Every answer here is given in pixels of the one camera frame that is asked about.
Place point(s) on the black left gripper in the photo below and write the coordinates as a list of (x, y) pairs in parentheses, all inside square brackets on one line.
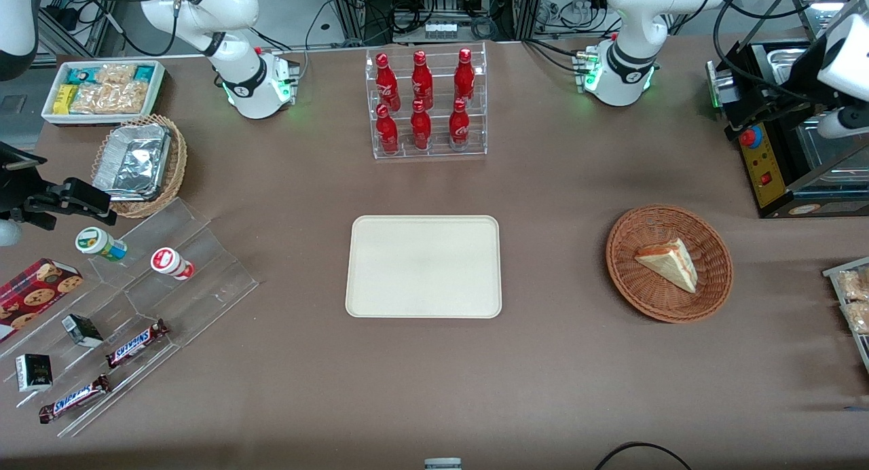
[(800, 70)]

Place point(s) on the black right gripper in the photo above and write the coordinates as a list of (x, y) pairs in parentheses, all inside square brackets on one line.
[(15, 185)]

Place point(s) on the triangular sandwich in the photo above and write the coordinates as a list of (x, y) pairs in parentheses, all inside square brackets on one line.
[(672, 263)]

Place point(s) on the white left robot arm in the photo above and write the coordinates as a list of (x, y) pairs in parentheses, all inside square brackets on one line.
[(628, 22)]

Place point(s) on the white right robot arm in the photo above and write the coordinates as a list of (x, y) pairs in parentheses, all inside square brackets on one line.
[(231, 8)]

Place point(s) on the tan oval wicker basket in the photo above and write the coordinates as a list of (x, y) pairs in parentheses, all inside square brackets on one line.
[(178, 164)]

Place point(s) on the metal snack tray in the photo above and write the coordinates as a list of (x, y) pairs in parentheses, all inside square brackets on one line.
[(831, 272)]

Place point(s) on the round brown wicker basket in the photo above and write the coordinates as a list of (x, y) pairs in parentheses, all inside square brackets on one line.
[(645, 293)]

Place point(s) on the cream rectangular tray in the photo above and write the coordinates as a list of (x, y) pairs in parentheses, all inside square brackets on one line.
[(423, 266)]

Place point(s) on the green lidded white cup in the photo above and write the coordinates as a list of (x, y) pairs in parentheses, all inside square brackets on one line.
[(100, 244)]

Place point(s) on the aluminium foil container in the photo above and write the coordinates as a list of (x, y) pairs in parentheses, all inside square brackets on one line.
[(132, 161)]

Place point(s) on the red lidded white cup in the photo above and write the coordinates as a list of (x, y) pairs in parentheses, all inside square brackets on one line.
[(171, 262)]

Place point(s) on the clear rice cracker bag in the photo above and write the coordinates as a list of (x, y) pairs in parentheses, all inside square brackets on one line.
[(129, 98), (91, 99), (115, 73)]

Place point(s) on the red tartan cookie box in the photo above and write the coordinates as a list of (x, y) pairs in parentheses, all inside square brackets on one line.
[(34, 295)]

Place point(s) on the yellow snack packet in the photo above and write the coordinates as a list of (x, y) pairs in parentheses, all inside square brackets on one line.
[(64, 99)]

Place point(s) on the black machine yellow panel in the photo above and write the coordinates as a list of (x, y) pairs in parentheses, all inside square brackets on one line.
[(760, 164)]

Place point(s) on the small black white box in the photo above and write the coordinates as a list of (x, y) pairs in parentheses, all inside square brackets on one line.
[(83, 330), (34, 373)]

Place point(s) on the white rectangular snack bin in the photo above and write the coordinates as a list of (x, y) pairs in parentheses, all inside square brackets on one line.
[(157, 89)]

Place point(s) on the teal snack packet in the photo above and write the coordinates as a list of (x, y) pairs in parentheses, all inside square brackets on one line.
[(145, 73), (81, 75)]

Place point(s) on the grey floor plate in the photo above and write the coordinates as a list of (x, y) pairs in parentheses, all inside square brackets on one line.
[(12, 104)]

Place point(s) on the clear acrylic stepped display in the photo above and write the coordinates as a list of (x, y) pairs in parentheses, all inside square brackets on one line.
[(197, 300)]

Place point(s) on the brown Snickers bar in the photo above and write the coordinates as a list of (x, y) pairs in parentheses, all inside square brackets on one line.
[(75, 399), (136, 343)]

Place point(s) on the clear snack bag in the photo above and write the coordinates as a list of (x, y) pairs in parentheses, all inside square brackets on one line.
[(858, 317), (855, 284)]

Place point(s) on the red cola bottle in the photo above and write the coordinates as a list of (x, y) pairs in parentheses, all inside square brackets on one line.
[(459, 125), (421, 128), (421, 79), (385, 83), (387, 132), (464, 76)]

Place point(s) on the clear acrylic bottle rack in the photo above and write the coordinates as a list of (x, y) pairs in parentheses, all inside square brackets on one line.
[(440, 142)]

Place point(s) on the white power strip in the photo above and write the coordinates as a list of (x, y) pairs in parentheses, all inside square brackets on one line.
[(440, 28)]

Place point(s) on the small grey device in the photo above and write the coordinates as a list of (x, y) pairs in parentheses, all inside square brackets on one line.
[(442, 464)]

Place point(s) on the aluminium frame post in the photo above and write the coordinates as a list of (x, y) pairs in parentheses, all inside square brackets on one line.
[(528, 8), (354, 8)]

